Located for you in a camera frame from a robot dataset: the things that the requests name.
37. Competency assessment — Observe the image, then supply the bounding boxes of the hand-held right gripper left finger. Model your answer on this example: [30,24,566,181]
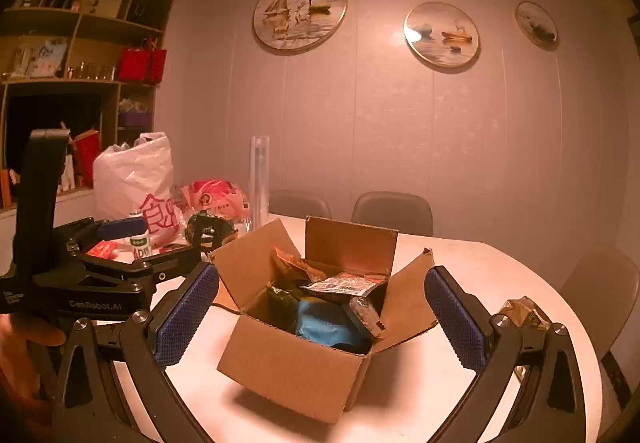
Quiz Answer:
[52,262,221,443]

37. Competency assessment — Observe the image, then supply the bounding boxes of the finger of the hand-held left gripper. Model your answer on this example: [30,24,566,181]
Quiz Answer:
[60,217,148,256]
[82,248,216,294]

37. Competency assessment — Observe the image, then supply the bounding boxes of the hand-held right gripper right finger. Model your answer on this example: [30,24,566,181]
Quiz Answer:
[424,265,586,443]

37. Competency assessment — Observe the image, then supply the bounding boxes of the yellow green snack packet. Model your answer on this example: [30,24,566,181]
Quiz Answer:
[265,284,306,329]

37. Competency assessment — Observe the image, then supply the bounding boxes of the cardboard box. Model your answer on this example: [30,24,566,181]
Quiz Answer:
[209,216,453,425]

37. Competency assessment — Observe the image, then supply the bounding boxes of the dark snack packet white label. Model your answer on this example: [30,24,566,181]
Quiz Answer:
[302,273,391,296]

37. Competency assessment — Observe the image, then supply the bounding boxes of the orange transparent snack packet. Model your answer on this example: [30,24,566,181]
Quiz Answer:
[274,247,326,284]

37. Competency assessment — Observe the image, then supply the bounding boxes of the blue snack packet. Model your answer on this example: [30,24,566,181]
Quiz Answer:
[295,300,368,351]

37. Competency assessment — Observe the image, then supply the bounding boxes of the person's left hand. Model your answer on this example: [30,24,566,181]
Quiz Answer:
[0,314,68,424]

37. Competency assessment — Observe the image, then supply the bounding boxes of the small white bottle green label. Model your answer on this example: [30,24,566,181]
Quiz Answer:
[129,209,153,264]

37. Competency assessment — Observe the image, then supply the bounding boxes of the black stand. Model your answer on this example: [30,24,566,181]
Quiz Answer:
[192,214,228,254]

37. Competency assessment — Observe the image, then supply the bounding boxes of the white plastic bag red print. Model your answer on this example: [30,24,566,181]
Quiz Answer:
[92,132,181,249]

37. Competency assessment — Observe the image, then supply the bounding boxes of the golden green snack packet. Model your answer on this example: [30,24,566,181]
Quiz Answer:
[497,295,553,381]

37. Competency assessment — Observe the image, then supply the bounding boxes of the dark green round packet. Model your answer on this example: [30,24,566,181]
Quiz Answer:
[184,213,240,246]

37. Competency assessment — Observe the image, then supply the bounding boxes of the red box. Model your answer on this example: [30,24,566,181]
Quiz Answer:
[72,128,101,189]

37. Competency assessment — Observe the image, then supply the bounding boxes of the pink snack bag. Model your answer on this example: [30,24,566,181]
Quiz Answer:
[180,179,251,219]

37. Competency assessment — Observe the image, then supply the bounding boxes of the purple box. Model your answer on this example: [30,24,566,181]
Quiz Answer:
[117,110,152,128]

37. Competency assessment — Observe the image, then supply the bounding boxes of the grey dining chair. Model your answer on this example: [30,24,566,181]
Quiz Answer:
[350,192,433,238]
[268,190,332,220]

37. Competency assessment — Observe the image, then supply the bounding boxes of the clear plastic tube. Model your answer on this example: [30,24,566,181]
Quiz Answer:
[249,136,272,230]

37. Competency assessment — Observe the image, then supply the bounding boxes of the beige chair right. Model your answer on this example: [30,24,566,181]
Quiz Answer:
[557,245,628,364]

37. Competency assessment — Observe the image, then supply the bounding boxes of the row of drinking glasses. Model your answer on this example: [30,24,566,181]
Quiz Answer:
[65,63,118,80]

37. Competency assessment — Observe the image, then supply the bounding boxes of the red gift bags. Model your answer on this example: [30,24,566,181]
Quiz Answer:
[118,37,168,85]

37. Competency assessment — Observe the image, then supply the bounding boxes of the framed card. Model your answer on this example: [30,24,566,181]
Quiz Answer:
[27,38,68,76]

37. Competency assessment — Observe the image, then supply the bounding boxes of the wooden shelf unit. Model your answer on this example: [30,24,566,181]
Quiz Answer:
[0,0,178,214]

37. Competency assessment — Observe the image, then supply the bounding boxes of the brown envelope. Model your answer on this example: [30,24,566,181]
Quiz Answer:
[80,0,124,19]

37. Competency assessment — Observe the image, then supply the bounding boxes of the large round sailboat wall picture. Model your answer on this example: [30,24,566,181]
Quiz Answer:
[252,0,348,55]

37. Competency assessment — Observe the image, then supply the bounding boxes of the medium round wall picture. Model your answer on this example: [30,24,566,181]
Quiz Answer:
[403,2,480,70]

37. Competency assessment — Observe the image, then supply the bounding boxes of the small round wall picture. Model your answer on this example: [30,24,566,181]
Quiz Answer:
[515,0,560,51]

